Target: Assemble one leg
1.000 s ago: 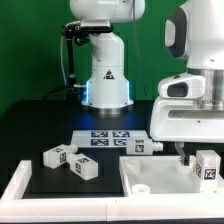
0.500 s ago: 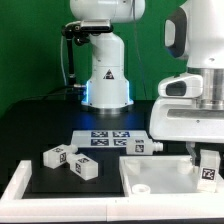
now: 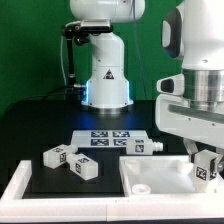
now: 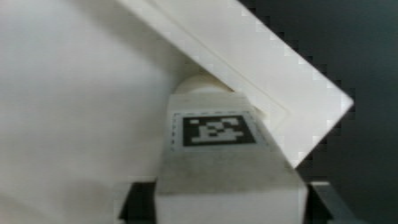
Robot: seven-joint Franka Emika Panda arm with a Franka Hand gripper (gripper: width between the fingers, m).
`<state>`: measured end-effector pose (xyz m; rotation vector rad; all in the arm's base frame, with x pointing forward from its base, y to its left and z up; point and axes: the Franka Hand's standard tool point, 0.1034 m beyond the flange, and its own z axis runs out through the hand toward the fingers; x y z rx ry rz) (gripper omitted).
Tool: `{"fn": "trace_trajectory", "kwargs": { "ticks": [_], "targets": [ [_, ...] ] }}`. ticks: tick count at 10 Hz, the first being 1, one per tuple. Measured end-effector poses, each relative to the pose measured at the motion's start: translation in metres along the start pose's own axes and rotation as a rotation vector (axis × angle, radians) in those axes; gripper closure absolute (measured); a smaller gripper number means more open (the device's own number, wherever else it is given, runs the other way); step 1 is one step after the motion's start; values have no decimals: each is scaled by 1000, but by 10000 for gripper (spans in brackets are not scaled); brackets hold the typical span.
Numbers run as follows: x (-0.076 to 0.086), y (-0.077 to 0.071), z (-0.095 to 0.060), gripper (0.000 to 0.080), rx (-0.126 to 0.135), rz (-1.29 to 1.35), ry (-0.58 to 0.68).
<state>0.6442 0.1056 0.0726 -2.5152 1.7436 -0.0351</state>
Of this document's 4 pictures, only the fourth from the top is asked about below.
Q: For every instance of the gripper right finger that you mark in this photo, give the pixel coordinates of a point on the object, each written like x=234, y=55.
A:
x=327, y=210

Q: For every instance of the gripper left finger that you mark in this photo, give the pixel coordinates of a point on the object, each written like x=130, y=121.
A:
x=137, y=211

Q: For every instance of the white leg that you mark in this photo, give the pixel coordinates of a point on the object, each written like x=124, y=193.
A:
x=225, y=183

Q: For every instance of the white square tabletop part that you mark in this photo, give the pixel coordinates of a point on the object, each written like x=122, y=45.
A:
x=96, y=56

